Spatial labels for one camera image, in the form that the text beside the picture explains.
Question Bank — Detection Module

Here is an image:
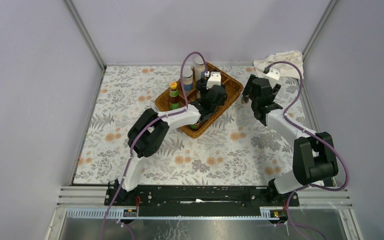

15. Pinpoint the brown wicker divided basket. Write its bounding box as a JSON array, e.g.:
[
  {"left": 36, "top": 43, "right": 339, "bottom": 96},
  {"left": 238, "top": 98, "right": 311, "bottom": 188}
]
[{"left": 155, "top": 62, "right": 244, "bottom": 139}]

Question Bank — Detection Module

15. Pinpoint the silver lid jar blue label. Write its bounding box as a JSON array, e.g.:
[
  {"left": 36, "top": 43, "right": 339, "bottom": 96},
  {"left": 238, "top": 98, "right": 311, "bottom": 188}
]
[{"left": 182, "top": 67, "right": 194, "bottom": 93}]

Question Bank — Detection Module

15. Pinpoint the silver lid white grain jar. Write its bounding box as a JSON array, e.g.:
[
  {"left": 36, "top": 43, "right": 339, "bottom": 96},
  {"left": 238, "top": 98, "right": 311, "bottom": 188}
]
[{"left": 194, "top": 56, "right": 206, "bottom": 82}]

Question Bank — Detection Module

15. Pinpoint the green sauce bottle yellow cap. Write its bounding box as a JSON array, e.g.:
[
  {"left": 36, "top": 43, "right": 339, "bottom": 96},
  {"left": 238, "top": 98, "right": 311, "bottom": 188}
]
[{"left": 169, "top": 81, "right": 180, "bottom": 110}]

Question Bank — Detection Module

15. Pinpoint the small dark pepper jar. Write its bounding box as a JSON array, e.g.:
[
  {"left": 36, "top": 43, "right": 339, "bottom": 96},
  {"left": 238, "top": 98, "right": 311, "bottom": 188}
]
[{"left": 241, "top": 95, "right": 249, "bottom": 105}]

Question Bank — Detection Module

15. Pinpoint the white jar wide black lid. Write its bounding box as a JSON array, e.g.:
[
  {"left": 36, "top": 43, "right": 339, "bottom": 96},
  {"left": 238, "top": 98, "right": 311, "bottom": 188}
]
[{"left": 196, "top": 78, "right": 208, "bottom": 99}]

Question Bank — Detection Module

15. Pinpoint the red sauce bottle yellow cap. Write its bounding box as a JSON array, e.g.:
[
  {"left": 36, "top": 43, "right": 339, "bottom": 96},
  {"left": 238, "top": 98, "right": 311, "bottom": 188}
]
[{"left": 189, "top": 123, "right": 201, "bottom": 130}]

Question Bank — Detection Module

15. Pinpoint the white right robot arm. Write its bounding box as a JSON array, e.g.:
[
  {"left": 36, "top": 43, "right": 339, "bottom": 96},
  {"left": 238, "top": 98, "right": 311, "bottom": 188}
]
[{"left": 242, "top": 74, "right": 339, "bottom": 206}]

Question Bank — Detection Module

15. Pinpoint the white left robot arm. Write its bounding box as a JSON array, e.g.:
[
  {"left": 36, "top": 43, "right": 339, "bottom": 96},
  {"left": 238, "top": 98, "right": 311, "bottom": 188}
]
[{"left": 115, "top": 84, "right": 228, "bottom": 206}]

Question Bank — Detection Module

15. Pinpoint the white crumpled cloth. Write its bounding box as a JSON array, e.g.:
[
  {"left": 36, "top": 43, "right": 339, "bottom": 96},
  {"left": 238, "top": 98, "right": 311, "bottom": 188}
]
[{"left": 253, "top": 50, "right": 304, "bottom": 80}]

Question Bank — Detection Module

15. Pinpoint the floral patterned table mat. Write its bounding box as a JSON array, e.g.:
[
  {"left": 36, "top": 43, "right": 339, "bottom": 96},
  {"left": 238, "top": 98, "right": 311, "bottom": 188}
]
[{"left": 73, "top": 64, "right": 325, "bottom": 187}]

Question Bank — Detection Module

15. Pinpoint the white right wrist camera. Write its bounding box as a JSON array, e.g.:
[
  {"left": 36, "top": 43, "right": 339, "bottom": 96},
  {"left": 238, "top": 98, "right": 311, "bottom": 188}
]
[{"left": 263, "top": 67, "right": 281, "bottom": 81}]

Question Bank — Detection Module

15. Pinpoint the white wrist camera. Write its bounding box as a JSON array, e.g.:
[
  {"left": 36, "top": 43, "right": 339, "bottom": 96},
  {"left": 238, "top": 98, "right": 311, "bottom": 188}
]
[
  {"left": 205, "top": 71, "right": 222, "bottom": 90},
  {"left": 263, "top": 67, "right": 281, "bottom": 81}
]

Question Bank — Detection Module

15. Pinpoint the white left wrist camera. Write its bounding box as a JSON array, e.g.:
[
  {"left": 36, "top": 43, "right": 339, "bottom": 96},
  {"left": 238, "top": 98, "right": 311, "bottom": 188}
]
[{"left": 205, "top": 71, "right": 222, "bottom": 90}]

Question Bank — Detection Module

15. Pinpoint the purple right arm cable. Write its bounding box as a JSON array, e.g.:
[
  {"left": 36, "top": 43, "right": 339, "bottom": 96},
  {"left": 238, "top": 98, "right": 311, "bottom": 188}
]
[{"left": 263, "top": 60, "right": 351, "bottom": 240}]

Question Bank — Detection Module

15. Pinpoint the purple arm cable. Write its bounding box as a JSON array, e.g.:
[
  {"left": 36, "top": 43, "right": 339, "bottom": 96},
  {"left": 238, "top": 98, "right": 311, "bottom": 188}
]
[
  {"left": 99, "top": 51, "right": 210, "bottom": 240},
  {"left": 263, "top": 60, "right": 351, "bottom": 240}
]

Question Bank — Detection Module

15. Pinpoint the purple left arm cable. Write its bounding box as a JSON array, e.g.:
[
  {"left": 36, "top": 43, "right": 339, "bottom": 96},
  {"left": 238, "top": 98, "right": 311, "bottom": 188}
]
[{"left": 99, "top": 51, "right": 210, "bottom": 240}]

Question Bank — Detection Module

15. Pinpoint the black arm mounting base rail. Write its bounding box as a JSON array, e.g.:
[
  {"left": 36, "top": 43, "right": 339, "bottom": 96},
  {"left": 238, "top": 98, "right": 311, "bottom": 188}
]
[{"left": 104, "top": 182, "right": 300, "bottom": 217}]

